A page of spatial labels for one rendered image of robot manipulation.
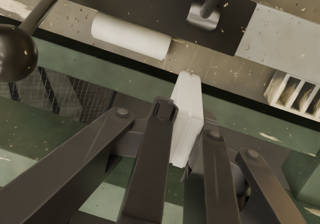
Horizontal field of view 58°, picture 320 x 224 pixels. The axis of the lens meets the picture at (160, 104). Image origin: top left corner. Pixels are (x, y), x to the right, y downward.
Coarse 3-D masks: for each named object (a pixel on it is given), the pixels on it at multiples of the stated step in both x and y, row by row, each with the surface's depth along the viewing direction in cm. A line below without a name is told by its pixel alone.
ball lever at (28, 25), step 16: (48, 0) 22; (32, 16) 21; (0, 32) 18; (16, 32) 18; (32, 32) 20; (0, 48) 17; (16, 48) 18; (32, 48) 19; (0, 64) 17; (16, 64) 18; (32, 64) 19; (0, 80) 18; (16, 80) 19
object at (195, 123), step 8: (192, 80) 19; (192, 88) 18; (200, 88) 18; (192, 96) 16; (200, 96) 17; (192, 104) 16; (200, 104) 16; (192, 112) 15; (200, 112) 15; (192, 120) 14; (200, 120) 14; (192, 128) 14; (200, 128) 14; (184, 136) 15; (192, 136) 14; (184, 144) 15; (192, 144) 15; (176, 152) 15; (184, 152) 15; (176, 160) 15; (184, 160) 15
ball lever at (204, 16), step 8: (208, 0) 21; (216, 0) 21; (192, 8) 25; (200, 8) 24; (208, 8) 22; (216, 8) 25; (192, 16) 24; (200, 16) 24; (208, 16) 24; (216, 16) 24; (192, 24) 25; (200, 24) 25; (208, 24) 25; (216, 24) 25
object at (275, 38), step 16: (256, 16) 26; (272, 16) 26; (288, 16) 26; (256, 32) 26; (272, 32) 26; (288, 32) 26; (304, 32) 26; (240, 48) 27; (256, 48) 27; (272, 48) 27; (288, 48) 27; (304, 48) 27; (272, 64) 28; (288, 64) 27; (304, 64) 27
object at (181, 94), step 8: (184, 72) 20; (184, 80) 18; (176, 88) 18; (184, 88) 17; (176, 96) 17; (184, 96) 16; (176, 104) 15; (184, 104) 15; (184, 112) 14; (176, 120) 14; (184, 120) 14; (176, 128) 14; (184, 128) 14; (176, 136) 14; (176, 144) 15
